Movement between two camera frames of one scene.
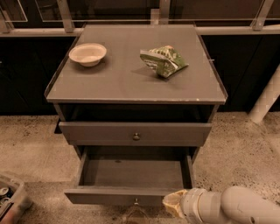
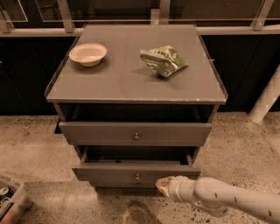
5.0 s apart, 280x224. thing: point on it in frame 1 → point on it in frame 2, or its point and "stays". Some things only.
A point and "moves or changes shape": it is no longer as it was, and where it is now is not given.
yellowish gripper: (189, 205) → (176, 189)
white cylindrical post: (267, 98) stays
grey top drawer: (135, 134) stays
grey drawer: (120, 176) moves or changes shape
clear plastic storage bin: (14, 200) stays
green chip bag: (164, 60) stays
